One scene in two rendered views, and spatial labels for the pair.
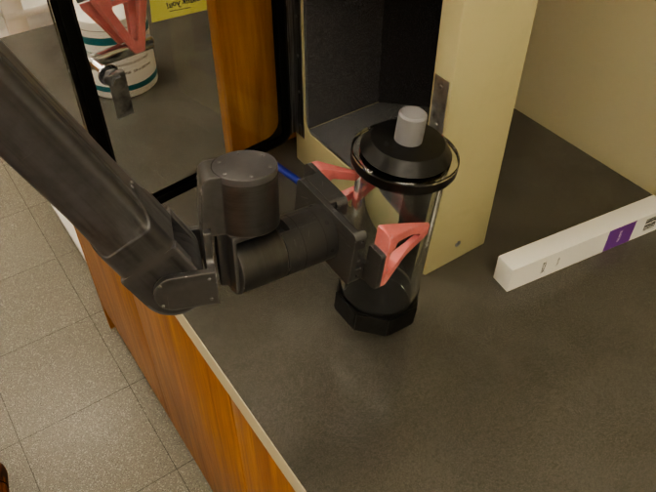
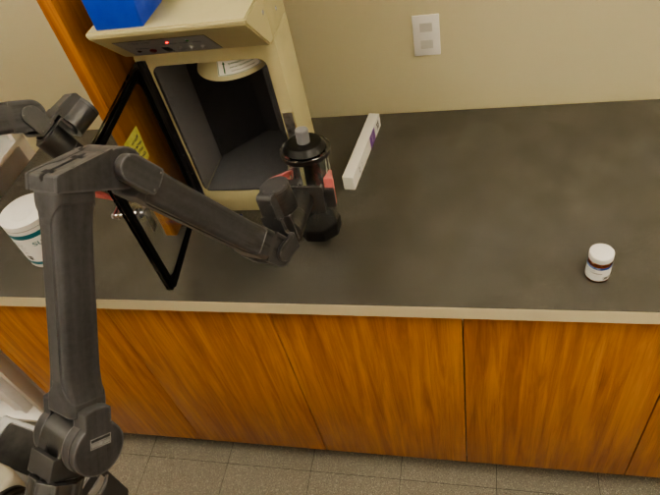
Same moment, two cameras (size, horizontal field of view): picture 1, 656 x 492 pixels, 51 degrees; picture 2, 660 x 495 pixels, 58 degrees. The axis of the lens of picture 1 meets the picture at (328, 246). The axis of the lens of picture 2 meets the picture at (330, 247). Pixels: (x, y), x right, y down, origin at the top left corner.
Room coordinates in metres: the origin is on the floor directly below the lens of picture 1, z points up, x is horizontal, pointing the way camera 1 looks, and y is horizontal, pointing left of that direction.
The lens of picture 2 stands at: (-0.29, 0.52, 1.96)
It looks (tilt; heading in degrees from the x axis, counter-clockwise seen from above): 46 degrees down; 325
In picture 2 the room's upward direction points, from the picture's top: 15 degrees counter-clockwise
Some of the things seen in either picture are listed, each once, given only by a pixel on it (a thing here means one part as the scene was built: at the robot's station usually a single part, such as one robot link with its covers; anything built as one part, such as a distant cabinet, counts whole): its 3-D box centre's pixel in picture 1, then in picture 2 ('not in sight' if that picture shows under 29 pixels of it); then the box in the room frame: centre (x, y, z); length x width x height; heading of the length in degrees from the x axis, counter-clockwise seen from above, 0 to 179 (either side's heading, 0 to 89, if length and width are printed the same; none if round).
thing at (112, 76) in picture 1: (118, 93); (147, 218); (0.70, 0.25, 1.18); 0.02 x 0.02 x 0.06; 41
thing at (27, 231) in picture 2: not in sight; (39, 230); (1.14, 0.39, 1.01); 0.13 x 0.13 x 0.15
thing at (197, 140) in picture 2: (435, 30); (245, 100); (0.83, -0.14, 1.19); 0.26 x 0.24 x 0.35; 35
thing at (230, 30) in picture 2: not in sight; (182, 36); (0.73, 0.01, 1.46); 0.32 x 0.11 x 0.10; 35
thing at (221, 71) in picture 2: not in sight; (231, 48); (0.80, -0.13, 1.34); 0.18 x 0.18 x 0.05
